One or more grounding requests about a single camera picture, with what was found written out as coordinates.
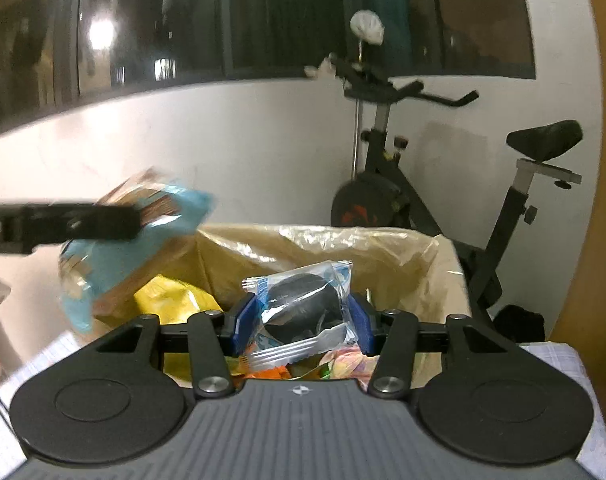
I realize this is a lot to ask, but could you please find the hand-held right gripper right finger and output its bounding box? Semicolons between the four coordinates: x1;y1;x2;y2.
347;294;522;401

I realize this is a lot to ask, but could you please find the white plastic bag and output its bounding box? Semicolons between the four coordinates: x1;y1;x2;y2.
349;10;385;45

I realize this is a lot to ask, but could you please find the blue cookie bag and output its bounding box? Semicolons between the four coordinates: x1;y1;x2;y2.
58;167;219;333

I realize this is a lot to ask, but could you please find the black exercise bike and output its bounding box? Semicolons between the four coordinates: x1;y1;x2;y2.
330;52;584;346

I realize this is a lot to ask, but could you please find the yellow chip bag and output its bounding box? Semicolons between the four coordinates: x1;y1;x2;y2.
133;274;224;386

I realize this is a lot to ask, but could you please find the white crumpled cloth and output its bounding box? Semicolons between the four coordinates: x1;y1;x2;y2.
304;55;340;80

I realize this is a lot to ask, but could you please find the checked tablecloth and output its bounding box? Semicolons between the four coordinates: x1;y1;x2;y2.
0;330;606;480

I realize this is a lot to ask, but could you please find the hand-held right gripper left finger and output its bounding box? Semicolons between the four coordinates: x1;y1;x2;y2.
90;294;258;400

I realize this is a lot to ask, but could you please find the dark framed window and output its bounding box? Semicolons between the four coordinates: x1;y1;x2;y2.
0;0;538;133

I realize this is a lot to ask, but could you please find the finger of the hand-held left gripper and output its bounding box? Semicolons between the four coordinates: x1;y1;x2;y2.
23;203;143;248

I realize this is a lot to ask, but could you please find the brown cardboard box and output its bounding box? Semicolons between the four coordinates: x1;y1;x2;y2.
93;222;472;391

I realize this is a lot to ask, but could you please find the thin metal pole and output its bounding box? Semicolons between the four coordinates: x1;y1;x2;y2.
352;42;364;181

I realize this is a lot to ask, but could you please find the clear packet black round cake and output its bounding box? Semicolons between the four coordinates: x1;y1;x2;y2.
242;260;356;373

